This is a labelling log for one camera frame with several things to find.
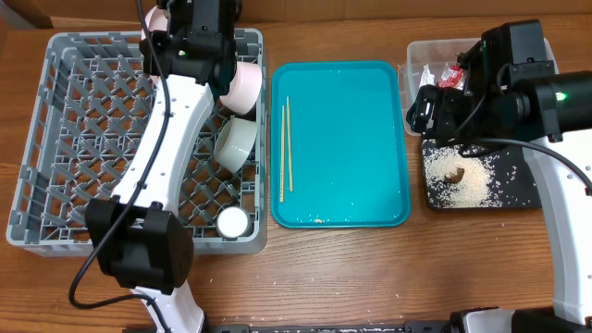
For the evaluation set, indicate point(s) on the white paper cup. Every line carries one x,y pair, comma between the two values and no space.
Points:
234,222

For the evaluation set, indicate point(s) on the teal plastic serving tray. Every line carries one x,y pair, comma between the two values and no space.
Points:
348,150

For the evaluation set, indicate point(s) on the black plastic tray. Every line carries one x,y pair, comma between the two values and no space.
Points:
509,185

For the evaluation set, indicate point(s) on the grey round bowl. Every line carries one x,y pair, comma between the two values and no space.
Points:
234,143

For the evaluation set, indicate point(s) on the white rice pile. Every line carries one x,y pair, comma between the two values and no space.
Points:
462,182

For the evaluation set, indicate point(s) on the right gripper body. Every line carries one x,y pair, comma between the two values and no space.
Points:
456,121

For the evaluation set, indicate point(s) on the small pink bowl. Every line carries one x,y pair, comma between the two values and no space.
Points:
244,88

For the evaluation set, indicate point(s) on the clear plastic bin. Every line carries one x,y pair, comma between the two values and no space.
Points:
430,60

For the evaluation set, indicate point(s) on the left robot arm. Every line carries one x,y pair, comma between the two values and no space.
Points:
136,233

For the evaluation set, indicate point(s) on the red snack wrapper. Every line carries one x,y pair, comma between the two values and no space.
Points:
452,77

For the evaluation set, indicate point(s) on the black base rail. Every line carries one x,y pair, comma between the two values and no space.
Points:
406,327

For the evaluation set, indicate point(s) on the brown food scrap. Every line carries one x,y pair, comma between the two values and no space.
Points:
455,176

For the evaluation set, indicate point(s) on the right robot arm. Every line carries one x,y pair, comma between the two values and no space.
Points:
514,96

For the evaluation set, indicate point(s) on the large white round plate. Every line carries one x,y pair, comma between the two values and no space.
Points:
156,19

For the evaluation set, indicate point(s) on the crumpled white wrapper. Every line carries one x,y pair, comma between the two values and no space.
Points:
427,77

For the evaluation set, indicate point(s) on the wooden chopstick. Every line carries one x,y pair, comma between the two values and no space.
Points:
288,125
282,155

